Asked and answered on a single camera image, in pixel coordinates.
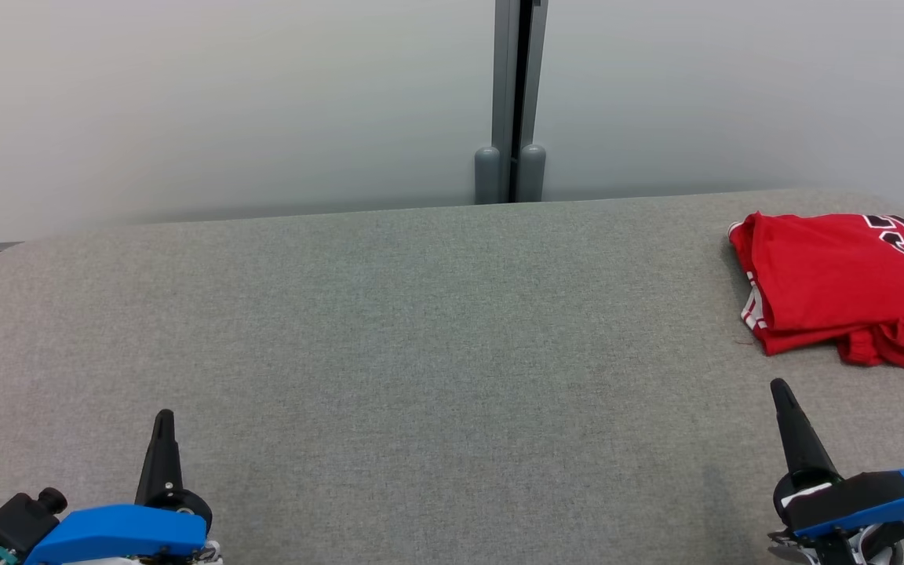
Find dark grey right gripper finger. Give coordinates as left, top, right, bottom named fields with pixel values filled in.
left=770, top=377, right=843, bottom=481

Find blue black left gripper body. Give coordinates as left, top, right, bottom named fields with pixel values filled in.
left=23, top=488, right=223, bottom=565

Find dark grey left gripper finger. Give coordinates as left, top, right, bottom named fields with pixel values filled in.
left=135, top=409, right=186, bottom=507

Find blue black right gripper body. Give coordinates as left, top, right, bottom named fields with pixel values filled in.
left=768, top=468, right=904, bottom=565

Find red jersey with white trim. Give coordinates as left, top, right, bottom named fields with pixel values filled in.
left=728, top=210, right=904, bottom=359

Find grey metal partition post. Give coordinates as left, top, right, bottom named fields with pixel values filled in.
left=473, top=0, right=549, bottom=206

